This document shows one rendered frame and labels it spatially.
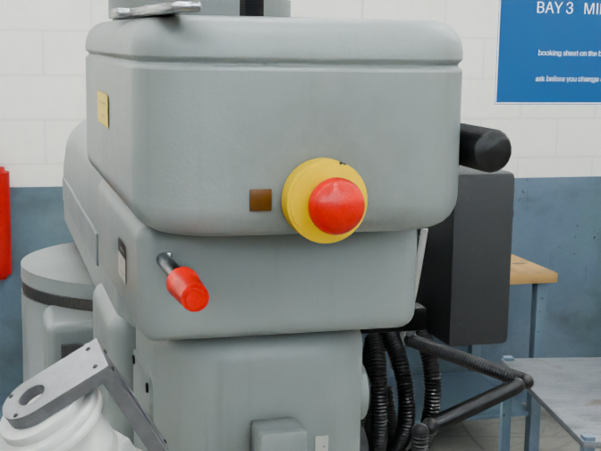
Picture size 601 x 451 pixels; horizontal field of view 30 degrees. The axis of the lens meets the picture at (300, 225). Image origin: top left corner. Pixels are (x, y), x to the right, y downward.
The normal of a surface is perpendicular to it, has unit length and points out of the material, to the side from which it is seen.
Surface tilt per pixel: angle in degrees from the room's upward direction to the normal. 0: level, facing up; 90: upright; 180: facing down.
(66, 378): 32
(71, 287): 90
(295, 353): 82
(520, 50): 90
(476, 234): 90
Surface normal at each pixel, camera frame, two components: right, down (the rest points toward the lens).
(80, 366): -0.41, -0.79
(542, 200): 0.27, 0.16
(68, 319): 0.02, -0.99
